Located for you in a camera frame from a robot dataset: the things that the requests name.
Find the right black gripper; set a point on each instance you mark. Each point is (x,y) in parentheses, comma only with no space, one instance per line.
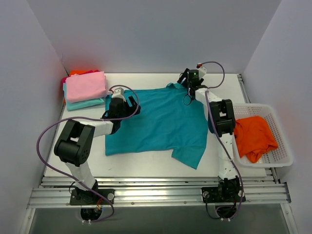
(185,78)

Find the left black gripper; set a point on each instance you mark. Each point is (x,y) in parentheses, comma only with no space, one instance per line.
(127,107)

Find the teal polo shirt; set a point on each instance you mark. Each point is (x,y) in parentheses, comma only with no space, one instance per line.
(165,122)

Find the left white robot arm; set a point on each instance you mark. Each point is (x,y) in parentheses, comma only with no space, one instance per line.
(73,146)

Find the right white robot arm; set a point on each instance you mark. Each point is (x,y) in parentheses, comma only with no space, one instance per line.
(221,123)

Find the folded pink t shirt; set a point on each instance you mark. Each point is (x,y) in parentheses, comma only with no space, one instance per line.
(82,96)

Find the folded light teal t shirt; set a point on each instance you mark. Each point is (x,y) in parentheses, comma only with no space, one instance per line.
(81,104)

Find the crumpled orange shirt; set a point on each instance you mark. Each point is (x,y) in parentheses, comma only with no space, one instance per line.
(253,138)

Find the white plastic basket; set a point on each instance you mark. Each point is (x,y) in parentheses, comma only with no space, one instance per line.
(281,157)

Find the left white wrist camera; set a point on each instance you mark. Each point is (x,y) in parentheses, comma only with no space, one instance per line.
(118,93)

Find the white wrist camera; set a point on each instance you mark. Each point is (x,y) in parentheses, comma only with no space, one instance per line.
(118,93)
(202,70)

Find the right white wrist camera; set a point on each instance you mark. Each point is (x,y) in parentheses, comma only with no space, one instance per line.
(202,70)

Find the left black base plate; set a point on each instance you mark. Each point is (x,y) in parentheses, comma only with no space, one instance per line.
(81,197)

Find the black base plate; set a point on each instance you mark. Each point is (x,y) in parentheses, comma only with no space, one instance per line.
(81,197)
(215,195)

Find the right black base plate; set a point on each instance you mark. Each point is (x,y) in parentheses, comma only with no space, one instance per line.
(215,195)

